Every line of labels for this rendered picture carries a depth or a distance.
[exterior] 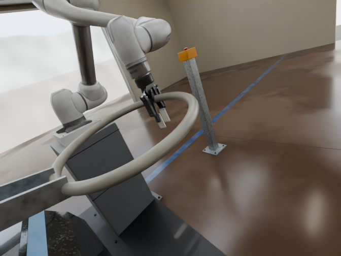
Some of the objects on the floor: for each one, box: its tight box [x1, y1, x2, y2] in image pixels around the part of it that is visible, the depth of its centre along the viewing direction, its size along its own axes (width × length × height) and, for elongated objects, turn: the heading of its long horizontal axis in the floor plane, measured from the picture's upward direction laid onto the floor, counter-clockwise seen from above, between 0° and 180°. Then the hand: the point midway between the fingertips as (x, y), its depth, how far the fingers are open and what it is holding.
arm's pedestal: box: [50, 122, 162, 243], centre depth 142 cm, size 50×50×80 cm
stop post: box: [178, 47, 227, 156], centre depth 173 cm, size 20×20×109 cm
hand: (162, 118), depth 77 cm, fingers closed on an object, 4 cm apart
